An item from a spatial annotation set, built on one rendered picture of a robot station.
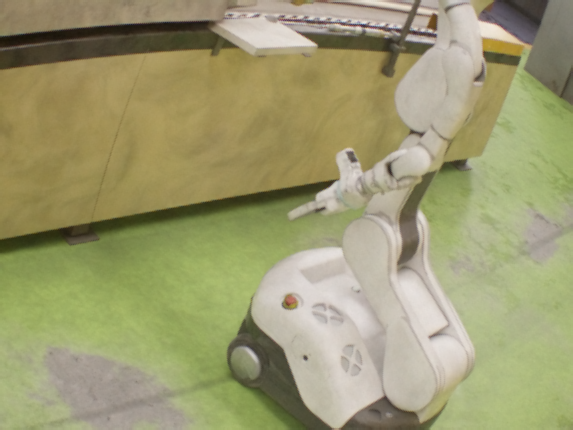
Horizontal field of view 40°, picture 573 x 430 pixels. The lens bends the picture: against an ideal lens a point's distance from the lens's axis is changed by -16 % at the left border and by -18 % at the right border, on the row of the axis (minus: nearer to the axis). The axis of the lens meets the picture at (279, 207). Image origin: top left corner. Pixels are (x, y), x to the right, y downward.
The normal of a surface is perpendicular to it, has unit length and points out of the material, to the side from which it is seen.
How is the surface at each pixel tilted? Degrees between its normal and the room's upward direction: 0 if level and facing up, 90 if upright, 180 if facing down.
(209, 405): 0
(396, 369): 90
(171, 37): 90
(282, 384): 90
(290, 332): 90
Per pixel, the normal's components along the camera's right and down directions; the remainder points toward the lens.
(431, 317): 0.56, -0.58
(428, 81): -0.64, 0.15
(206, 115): 0.65, 0.57
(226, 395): 0.35, -0.81
